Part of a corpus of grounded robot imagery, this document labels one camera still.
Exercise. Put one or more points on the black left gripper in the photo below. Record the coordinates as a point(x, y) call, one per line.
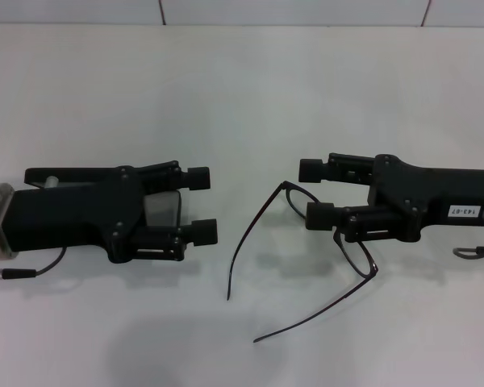
point(64, 213)

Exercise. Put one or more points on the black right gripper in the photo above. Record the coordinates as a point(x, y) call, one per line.
point(427, 197)

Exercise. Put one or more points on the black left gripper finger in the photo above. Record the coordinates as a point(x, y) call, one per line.
point(205, 231)
point(197, 178)

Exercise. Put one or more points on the black glasses case grey lining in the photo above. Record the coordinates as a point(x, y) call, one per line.
point(161, 209)

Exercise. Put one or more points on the black thin-framed glasses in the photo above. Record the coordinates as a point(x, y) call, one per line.
point(368, 269)

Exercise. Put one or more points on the silver stub on left gripper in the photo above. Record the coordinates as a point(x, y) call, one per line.
point(51, 181)

